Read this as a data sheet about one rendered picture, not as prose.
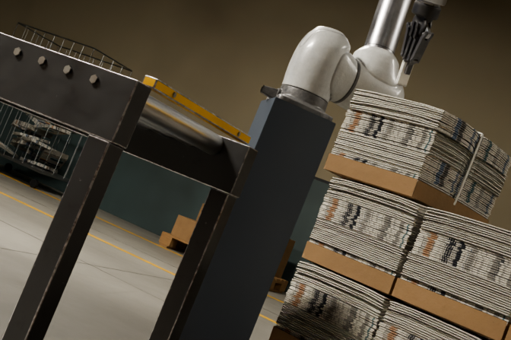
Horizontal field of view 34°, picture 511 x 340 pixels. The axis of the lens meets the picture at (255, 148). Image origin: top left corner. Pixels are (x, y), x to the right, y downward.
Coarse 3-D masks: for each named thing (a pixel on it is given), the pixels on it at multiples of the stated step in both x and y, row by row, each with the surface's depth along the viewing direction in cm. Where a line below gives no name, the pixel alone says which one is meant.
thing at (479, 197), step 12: (492, 144) 212; (480, 156) 209; (492, 156) 213; (504, 156) 216; (480, 168) 210; (492, 168) 214; (504, 168) 218; (468, 180) 209; (480, 180) 211; (492, 180) 215; (504, 180) 220; (468, 192) 210; (480, 192) 213; (492, 192) 217; (468, 204) 211; (480, 204) 215
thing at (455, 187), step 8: (480, 136) 207; (472, 144) 205; (472, 152) 206; (464, 160) 205; (464, 168) 206; (472, 168) 208; (456, 176) 204; (464, 176) 207; (456, 184) 205; (464, 184) 208; (456, 192) 207
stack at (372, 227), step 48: (336, 192) 208; (384, 192) 198; (336, 240) 203; (384, 240) 194; (432, 240) 187; (480, 240) 178; (336, 288) 199; (432, 288) 182; (480, 288) 174; (336, 336) 194; (384, 336) 185; (432, 336) 177; (480, 336) 180
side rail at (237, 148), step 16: (32, 112) 218; (144, 144) 202; (160, 144) 200; (176, 144) 198; (224, 144) 193; (240, 144) 191; (160, 160) 199; (176, 160) 197; (192, 160) 195; (208, 160) 193; (224, 160) 192; (240, 160) 190; (192, 176) 194; (208, 176) 192; (224, 176) 191; (240, 176) 191; (240, 192) 193
